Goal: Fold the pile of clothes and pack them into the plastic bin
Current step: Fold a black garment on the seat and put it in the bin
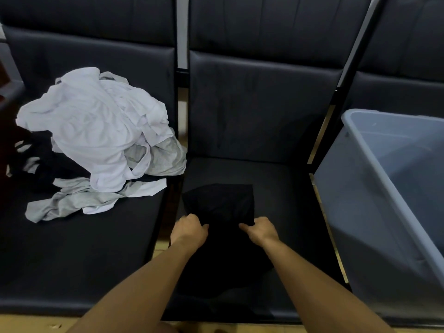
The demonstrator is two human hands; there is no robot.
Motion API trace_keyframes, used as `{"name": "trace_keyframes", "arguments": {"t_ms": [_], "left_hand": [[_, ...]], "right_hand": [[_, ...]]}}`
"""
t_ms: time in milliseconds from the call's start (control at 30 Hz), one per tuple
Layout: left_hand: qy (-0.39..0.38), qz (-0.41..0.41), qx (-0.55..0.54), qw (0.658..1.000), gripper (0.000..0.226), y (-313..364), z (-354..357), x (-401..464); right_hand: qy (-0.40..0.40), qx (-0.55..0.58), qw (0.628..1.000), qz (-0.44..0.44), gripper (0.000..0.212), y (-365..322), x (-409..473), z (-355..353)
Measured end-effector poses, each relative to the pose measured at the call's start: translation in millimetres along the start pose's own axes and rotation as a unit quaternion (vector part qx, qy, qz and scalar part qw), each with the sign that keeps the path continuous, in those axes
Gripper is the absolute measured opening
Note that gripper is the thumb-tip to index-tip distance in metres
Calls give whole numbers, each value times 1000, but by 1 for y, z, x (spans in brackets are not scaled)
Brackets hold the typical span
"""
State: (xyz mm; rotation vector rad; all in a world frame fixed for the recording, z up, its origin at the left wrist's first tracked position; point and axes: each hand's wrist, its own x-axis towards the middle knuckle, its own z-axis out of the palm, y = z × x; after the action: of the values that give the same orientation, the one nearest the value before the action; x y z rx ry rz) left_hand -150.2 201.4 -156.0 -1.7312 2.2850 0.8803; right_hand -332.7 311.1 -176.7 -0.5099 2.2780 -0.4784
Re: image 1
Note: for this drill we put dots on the person's right hand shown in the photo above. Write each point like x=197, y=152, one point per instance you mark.
x=263, y=232

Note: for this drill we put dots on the person's left hand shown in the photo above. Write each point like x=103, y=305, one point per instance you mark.
x=189, y=234

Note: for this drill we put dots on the blue-grey plastic bin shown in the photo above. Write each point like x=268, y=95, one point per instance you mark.
x=364, y=221

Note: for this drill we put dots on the grey tank top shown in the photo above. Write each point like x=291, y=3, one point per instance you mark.
x=69, y=201

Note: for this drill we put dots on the white garment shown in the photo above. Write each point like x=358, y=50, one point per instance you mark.
x=76, y=124

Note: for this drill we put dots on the person's left forearm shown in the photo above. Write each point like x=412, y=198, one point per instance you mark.
x=138, y=294

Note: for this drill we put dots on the person's right forearm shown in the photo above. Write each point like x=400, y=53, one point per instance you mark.
x=319, y=291

